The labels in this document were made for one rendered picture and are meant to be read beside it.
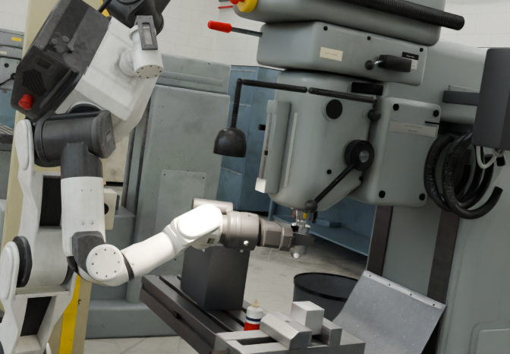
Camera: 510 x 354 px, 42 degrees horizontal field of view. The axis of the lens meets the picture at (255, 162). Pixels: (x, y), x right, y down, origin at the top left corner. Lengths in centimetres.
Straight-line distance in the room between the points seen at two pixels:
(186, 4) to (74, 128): 989
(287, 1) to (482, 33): 562
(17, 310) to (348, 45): 114
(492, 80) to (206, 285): 94
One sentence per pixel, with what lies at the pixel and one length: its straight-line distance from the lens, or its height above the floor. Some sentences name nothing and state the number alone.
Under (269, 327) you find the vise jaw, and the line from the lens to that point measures 158.
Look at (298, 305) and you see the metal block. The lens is 159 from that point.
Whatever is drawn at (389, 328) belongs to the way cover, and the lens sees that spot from 185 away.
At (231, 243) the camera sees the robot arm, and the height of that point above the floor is 121.
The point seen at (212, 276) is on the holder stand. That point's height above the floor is 105.
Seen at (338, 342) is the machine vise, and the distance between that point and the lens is 160.
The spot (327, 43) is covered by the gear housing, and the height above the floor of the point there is 168.
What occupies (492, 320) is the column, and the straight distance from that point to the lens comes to 187.
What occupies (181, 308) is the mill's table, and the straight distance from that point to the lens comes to 192.
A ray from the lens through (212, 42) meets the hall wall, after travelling 1151.
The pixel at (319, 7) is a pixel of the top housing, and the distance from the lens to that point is 143.
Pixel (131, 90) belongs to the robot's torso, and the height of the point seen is 153.
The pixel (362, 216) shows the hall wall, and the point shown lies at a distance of 788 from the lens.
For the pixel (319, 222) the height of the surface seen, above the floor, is 26.
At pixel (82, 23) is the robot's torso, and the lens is 164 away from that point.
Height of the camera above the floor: 154
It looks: 5 degrees down
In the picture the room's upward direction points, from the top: 8 degrees clockwise
